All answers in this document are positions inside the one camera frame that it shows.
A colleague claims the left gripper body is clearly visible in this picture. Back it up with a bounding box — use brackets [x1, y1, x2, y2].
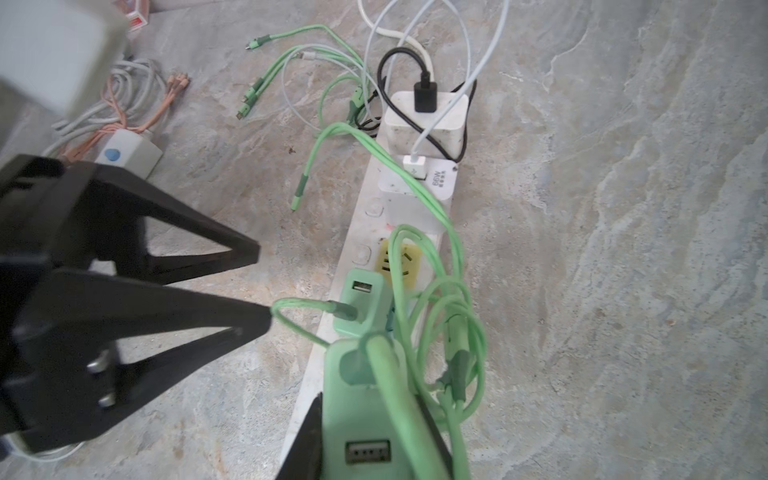
[1, 1, 129, 282]

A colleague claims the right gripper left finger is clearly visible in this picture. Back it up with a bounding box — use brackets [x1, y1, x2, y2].
[275, 393, 323, 480]

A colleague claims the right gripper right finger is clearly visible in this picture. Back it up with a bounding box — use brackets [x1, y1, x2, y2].
[414, 394, 454, 480]

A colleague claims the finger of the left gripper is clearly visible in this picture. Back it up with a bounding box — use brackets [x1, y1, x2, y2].
[1, 269, 271, 453]
[67, 163, 261, 285]

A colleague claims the green charger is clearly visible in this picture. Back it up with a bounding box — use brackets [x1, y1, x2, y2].
[271, 268, 394, 349]
[321, 333, 449, 479]

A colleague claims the green charger front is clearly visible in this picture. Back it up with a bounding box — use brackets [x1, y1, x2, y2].
[271, 268, 394, 349]

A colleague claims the colourful white power strip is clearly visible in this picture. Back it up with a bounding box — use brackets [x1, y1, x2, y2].
[278, 137, 462, 469]

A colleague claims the white square charger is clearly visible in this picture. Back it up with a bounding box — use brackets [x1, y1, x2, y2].
[380, 154, 462, 232]

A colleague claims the white charger with black cable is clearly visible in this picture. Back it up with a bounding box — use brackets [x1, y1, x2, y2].
[375, 46, 477, 164]

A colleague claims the blue white power strip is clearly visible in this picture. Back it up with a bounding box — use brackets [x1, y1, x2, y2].
[95, 129, 163, 179]

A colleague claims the red small box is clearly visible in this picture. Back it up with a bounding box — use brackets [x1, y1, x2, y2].
[112, 0, 150, 33]

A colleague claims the white charger with coiled cable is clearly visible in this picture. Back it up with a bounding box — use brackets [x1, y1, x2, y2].
[0, 431, 85, 463]

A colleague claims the grey coiled cable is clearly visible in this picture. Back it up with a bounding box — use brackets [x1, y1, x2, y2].
[41, 56, 169, 158]

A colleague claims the green cable bundle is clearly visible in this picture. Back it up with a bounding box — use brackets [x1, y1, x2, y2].
[235, 23, 488, 480]

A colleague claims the pink cable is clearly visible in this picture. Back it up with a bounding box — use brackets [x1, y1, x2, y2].
[59, 71, 192, 164]

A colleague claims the white power strip cord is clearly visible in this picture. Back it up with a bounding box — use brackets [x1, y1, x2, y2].
[356, 0, 512, 163]

